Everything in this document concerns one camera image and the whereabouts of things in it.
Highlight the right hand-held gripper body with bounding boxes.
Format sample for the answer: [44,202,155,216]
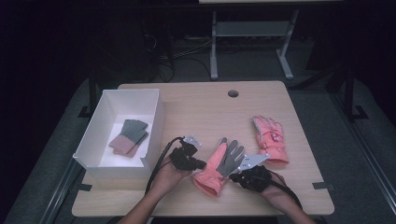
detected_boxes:
[229,152,273,193]

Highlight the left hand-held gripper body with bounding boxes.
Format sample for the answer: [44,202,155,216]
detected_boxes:
[169,134,203,172]

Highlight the pink padded ski glove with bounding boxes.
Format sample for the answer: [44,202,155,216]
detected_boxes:
[191,136,247,199]
[252,115,290,166]

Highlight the white storage box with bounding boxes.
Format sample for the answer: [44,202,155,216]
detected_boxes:
[72,88,166,180]

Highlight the person's left hand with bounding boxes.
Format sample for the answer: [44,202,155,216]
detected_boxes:
[153,155,192,192]

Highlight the person's right hand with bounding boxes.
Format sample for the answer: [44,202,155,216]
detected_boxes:
[261,172,295,210]

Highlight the grey metal stand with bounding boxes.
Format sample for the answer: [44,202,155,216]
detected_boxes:
[209,9,300,81]

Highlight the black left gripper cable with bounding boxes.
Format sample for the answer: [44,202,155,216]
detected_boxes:
[145,135,186,196]

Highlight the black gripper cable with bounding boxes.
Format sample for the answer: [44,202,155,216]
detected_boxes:
[145,135,186,196]
[266,171,304,210]

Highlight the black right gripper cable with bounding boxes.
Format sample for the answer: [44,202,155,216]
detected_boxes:
[266,171,304,210]

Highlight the tangle of floor cables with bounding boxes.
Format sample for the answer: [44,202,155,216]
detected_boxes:
[141,29,213,83]

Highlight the black metal post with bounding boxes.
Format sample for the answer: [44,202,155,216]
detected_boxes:
[342,63,370,121]
[77,66,98,119]

